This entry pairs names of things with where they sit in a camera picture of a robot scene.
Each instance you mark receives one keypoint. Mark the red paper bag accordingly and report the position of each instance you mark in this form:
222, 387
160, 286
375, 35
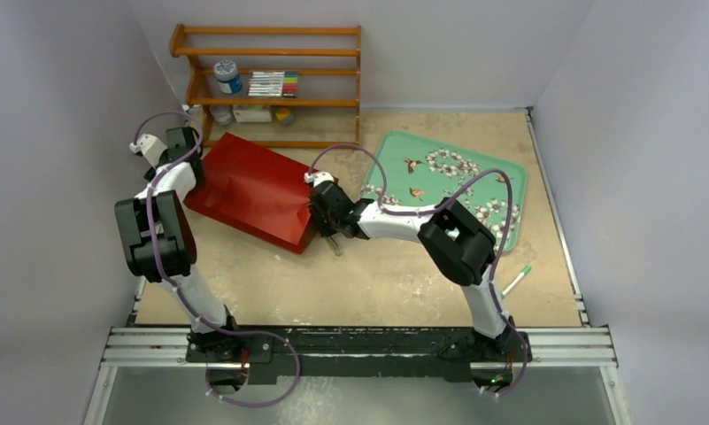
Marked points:
256, 190

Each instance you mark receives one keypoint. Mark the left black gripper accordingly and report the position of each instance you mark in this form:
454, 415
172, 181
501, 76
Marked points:
150, 174

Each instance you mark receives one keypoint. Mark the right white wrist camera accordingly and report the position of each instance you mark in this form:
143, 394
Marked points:
320, 177

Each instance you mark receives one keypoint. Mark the pack of coloured markers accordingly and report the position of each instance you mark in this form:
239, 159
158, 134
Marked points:
273, 84

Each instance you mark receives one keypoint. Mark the green white pen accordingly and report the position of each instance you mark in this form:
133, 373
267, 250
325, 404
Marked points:
518, 278

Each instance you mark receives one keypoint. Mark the blue lidded jar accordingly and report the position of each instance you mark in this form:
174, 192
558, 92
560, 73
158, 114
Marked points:
226, 73

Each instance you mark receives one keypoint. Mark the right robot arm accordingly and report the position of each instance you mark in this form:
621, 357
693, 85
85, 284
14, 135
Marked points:
462, 249

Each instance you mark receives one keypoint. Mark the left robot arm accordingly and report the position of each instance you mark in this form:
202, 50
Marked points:
159, 246

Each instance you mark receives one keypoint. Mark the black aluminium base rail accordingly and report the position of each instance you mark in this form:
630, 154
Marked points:
442, 352

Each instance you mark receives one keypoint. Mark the small clear jar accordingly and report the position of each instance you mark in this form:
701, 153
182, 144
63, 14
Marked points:
221, 114

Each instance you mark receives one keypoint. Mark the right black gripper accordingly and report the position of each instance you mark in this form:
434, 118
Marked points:
320, 212

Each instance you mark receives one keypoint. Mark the wooden shelf rack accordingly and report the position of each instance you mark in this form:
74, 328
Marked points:
199, 93

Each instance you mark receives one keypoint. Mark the green floral tray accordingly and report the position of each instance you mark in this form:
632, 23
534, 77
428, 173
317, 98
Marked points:
422, 171

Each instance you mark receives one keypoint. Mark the yellow green cube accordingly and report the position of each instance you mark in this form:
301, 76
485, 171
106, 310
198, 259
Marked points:
284, 116

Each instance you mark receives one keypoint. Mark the white small box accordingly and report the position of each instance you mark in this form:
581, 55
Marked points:
252, 113

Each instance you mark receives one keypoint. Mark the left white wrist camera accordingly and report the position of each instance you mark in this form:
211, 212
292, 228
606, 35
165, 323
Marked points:
149, 147

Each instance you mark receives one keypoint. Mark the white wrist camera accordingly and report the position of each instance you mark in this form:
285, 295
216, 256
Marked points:
320, 177
149, 147

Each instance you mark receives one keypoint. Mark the black metal tongs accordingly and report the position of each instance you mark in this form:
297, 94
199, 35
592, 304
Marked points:
333, 245

